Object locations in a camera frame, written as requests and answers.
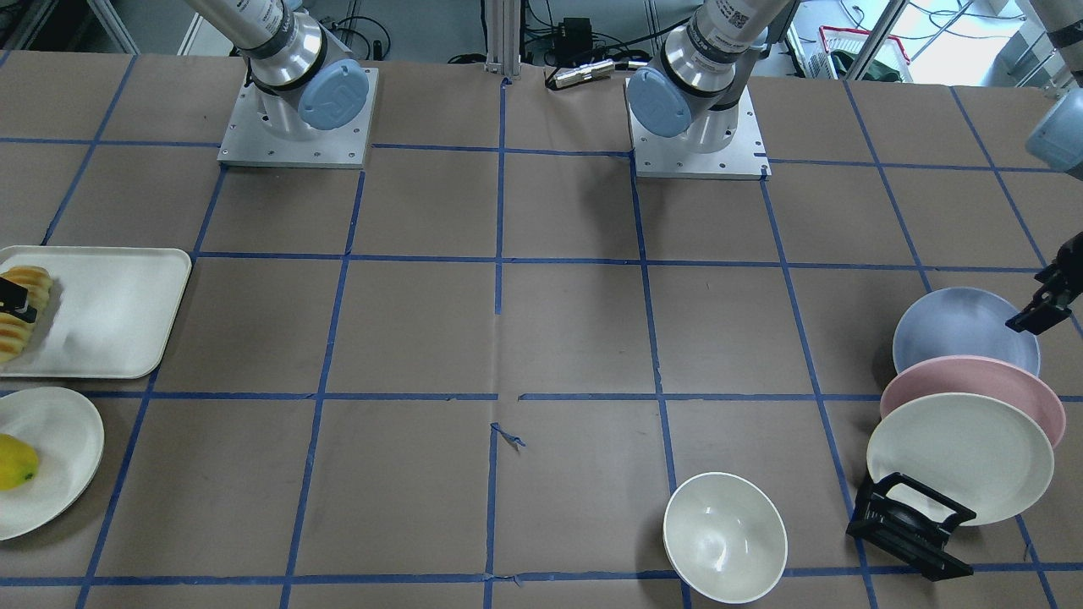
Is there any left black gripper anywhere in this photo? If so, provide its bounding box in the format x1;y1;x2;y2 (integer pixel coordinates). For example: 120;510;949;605
1005;232;1083;336

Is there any blue plate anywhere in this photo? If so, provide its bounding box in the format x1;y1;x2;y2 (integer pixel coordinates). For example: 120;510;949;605
891;288;1042;376

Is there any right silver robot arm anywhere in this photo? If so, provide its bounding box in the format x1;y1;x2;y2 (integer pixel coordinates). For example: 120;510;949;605
3;1;374;267

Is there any pink plate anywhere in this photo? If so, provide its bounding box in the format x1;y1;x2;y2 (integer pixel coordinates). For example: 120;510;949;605
879;355;1067;448

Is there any cream round plate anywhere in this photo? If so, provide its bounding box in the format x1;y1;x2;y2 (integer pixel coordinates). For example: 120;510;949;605
1;387;105;540

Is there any cream plate in rack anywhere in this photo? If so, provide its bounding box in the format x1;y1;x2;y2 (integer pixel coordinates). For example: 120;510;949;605
866;392;1055;527

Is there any black plate rack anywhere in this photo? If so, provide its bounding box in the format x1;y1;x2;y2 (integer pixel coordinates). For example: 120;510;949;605
846;472;977;582

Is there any white rectangular tray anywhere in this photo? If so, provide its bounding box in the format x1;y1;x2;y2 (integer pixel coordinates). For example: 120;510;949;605
3;245;192;379

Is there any yellow lemon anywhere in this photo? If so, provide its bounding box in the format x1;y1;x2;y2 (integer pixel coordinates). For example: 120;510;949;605
1;433;40;491

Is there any cream bowl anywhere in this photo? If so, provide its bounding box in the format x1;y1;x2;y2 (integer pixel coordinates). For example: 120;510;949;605
662;472;790;605

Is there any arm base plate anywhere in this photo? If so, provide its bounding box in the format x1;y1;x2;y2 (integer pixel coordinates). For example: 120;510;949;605
217;67;380;170
628;88;772;181

